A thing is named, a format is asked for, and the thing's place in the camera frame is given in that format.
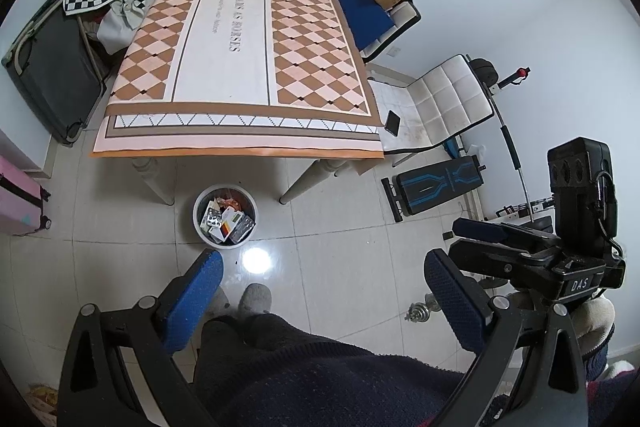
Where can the grey slipper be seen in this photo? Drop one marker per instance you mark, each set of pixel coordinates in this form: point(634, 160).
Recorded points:
point(255, 299)

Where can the black and blue weight bench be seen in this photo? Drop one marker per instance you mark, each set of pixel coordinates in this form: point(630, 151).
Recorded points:
point(435, 184)

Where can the orange and white small box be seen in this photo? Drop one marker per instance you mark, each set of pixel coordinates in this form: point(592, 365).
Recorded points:
point(231, 222)

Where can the person's right forearm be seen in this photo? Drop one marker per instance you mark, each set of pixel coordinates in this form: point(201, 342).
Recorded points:
point(597, 357)

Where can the blue cushion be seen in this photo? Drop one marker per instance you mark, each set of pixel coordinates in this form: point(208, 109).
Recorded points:
point(362, 12)

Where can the person's right hand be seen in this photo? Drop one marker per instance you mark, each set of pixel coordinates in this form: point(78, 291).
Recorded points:
point(595, 317)

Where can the table with checkered tablecloth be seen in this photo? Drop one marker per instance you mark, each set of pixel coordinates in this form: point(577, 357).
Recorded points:
point(225, 47)

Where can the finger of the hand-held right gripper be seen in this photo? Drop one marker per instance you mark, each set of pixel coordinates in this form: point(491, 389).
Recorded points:
point(490, 257)
point(480, 229)

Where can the pale grey clothes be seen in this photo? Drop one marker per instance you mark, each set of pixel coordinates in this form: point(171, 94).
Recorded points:
point(117, 27)

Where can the black smartphone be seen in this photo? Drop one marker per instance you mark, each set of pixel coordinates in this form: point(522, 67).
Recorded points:
point(393, 123)

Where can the white cabinet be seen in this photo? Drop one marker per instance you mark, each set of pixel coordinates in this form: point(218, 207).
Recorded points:
point(25, 157)

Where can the chair with blue cushion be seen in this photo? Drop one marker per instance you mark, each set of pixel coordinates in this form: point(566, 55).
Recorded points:
point(407, 14)

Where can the metal dumbbell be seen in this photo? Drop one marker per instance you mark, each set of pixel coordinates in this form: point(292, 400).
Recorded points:
point(420, 311)

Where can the pink suitcase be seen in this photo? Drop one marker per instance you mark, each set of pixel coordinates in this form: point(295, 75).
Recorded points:
point(17, 202)

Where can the white trash bin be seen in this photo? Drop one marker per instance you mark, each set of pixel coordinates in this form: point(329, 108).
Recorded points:
point(199, 229)

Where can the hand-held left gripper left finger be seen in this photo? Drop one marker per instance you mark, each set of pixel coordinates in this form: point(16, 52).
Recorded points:
point(200, 292)

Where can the orange plastic wrapper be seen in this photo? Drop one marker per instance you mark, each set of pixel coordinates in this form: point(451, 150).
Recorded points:
point(227, 199)

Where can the white quilted chair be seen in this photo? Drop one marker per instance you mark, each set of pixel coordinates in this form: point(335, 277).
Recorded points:
point(445, 97)

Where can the silver blister pack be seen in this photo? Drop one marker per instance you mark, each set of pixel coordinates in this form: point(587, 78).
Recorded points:
point(212, 219)

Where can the grey blister pack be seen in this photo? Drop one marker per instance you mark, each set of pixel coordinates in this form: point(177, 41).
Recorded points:
point(244, 227)

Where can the black suitcase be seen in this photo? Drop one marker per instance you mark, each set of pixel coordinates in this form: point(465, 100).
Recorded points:
point(50, 67)

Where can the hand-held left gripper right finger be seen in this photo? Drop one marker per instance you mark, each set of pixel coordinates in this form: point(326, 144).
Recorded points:
point(455, 302)

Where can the yellow packet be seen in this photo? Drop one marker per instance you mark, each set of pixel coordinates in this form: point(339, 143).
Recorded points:
point(42, 394)

